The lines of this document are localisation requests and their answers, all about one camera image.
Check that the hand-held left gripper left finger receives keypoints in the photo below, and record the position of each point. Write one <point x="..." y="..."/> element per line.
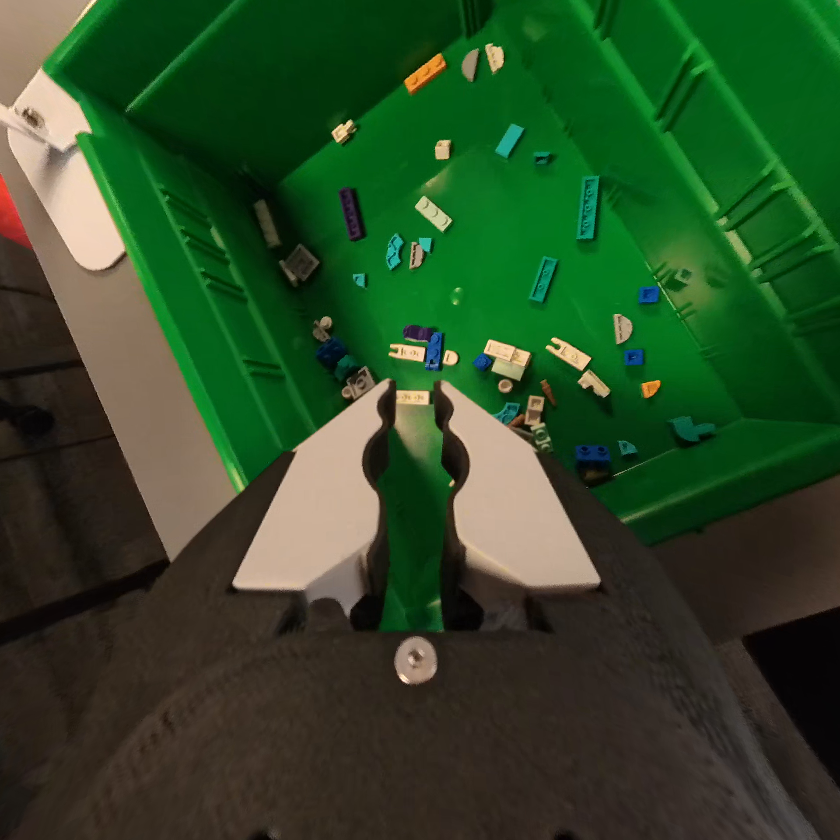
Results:
<point x="321" y="505"/>

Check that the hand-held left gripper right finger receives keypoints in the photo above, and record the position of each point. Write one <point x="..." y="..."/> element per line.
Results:
<point x="512" y="505"/>

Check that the white clip lego plate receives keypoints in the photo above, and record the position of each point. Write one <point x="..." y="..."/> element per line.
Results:
<point x="412" y="397"/>

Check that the green plastic bin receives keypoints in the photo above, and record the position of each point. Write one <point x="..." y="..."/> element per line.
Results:
<point x="499" y="216"/>

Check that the loose lego pieces heap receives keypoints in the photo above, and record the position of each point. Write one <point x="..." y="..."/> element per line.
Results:
<point x="512" y="354"/>

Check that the red object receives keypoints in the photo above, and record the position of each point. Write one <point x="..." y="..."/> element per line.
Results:
<point x="10" y="210"/>

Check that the white stand frame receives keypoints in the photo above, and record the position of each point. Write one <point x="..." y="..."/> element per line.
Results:
<point x="62" y="190"/>

